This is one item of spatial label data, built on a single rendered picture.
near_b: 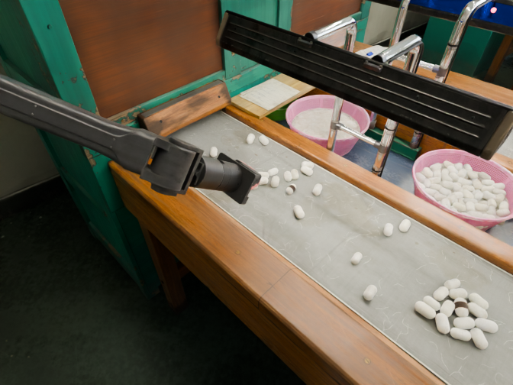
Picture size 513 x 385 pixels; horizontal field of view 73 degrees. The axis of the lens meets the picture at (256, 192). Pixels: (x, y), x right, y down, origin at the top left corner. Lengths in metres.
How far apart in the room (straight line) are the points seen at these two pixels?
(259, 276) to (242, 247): 0.08
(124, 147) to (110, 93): 0.46
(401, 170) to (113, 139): 0.86
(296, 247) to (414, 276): 0.25
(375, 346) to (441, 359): 0.12
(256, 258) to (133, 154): 0.34
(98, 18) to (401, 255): 0.85
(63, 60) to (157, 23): 0.25
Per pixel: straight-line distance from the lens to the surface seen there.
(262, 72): 1.31
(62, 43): 0.90
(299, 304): 0.69
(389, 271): 0.80
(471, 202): 1.02
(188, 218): 0.82
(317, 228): 0.83
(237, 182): 0.65
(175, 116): 1.04
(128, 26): 0.97
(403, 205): 0.91
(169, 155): 0.53
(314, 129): 1.15
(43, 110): 0.56
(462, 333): 0.76
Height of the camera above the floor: 1.37
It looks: 44 degrees down
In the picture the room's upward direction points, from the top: straight up
